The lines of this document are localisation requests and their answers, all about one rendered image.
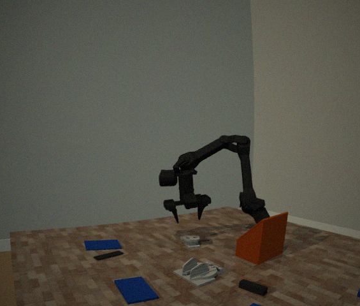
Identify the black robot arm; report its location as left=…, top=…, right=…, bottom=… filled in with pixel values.
left=159, top=135, right=270, bottom=224

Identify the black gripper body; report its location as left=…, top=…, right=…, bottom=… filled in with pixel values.
left=163, top=186, right=212, bottom=210

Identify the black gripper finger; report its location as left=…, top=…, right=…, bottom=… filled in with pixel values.
left=198, top=203, right=208, bottom=220
left=169, top=208, right=178, bottom=223

